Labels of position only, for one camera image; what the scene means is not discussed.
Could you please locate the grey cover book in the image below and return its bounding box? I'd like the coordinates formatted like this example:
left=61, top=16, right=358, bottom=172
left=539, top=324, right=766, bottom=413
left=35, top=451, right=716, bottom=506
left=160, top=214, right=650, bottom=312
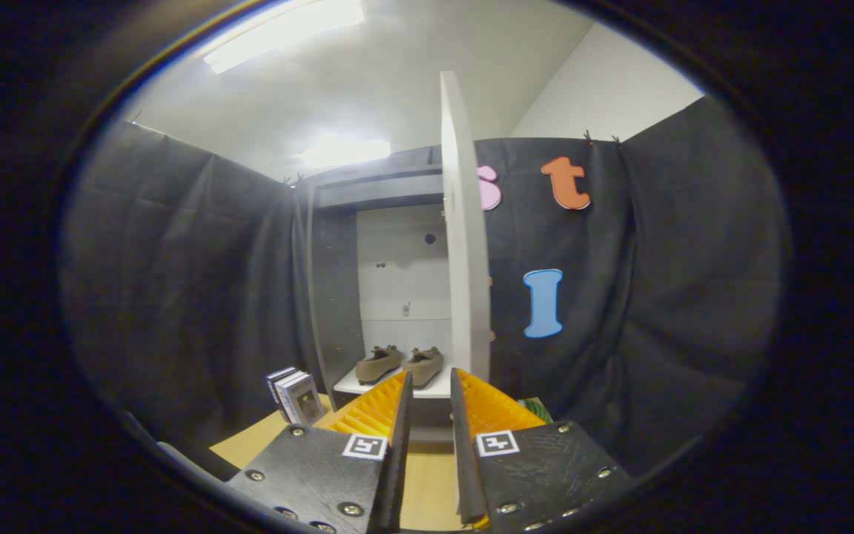
left=277, top=371, right=326, bottom=425

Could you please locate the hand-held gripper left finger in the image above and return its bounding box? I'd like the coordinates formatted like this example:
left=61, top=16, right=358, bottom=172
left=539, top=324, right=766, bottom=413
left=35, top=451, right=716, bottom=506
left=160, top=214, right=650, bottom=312
left=225, top=369, right=414, bottom=534

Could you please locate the dark grey shoe cabinet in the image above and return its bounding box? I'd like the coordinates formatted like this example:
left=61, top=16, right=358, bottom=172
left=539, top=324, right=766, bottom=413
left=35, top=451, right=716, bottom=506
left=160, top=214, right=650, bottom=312
left=301, top=145, right=472, bottom=446

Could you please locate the white shoe cabinet door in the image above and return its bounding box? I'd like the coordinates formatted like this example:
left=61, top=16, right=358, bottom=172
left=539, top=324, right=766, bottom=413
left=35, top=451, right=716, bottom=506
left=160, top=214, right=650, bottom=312
left=440, top=70, right=492, bottom=383

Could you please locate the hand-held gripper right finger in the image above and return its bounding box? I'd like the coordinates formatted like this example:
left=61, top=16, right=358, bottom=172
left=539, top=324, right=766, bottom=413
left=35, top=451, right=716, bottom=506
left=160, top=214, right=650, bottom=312
left=449, top=367, right=635, bottom=533

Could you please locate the ceiling light panel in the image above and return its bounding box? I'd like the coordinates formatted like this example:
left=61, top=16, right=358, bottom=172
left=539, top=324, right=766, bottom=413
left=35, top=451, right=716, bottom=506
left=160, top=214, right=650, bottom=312
left=297, top=137, right=392, bottom=170

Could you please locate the black backdrop cloth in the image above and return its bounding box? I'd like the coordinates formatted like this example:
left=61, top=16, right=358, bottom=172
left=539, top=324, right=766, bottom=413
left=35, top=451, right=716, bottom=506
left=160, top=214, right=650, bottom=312
left=60, top=96, right=791, bottom=475

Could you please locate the brown fluffy shoe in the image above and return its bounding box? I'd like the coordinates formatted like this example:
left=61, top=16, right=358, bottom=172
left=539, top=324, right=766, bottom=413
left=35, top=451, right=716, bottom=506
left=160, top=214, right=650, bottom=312
left=402, top=346, right=445, bottom=390
left=355, top=345, right=403, bottom=385

